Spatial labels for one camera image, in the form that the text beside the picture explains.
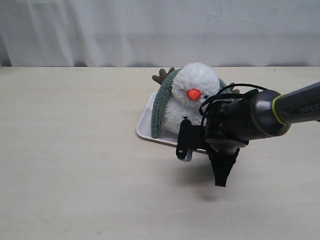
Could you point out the white rectangular plastic tray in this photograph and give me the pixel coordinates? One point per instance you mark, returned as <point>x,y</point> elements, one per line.
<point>164,112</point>

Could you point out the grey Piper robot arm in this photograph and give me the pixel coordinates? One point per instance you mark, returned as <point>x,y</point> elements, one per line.
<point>273,113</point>

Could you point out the white backdrop curtain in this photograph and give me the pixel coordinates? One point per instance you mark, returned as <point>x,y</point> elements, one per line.
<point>159,33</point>

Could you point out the green knitted scarf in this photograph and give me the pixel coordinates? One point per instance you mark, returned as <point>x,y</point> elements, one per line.
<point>162,105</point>

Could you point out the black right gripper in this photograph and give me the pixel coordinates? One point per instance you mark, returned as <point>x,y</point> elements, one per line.
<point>229,126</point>

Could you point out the white plush snowman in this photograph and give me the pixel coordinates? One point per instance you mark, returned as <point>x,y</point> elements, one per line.
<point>190,100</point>

